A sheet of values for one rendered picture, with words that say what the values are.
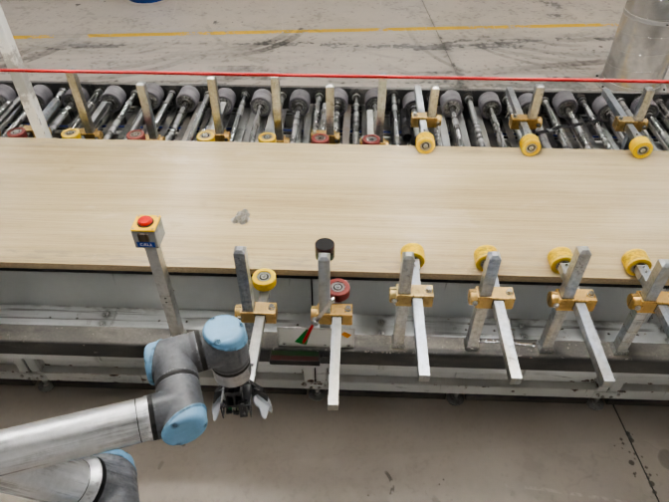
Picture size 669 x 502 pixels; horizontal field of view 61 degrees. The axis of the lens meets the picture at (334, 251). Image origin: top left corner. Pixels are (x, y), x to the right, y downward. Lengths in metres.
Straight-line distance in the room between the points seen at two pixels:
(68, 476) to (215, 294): 0.88
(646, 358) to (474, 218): 0.75
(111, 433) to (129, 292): 1.14
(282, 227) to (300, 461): 1.01
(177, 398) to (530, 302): 1.42
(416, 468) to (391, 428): 0.20
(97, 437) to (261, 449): 1.46
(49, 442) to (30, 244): 1.21
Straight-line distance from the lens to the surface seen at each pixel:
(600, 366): 1.76
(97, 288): 2.30
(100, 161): 2.64
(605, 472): 2.75
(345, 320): 1.85
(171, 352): 1.25
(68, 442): 1.19
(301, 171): 2.38
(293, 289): 2.09
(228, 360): 1.27
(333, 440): 2.58
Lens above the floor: 2.26
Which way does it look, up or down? 43 degrees down
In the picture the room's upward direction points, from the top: straight up
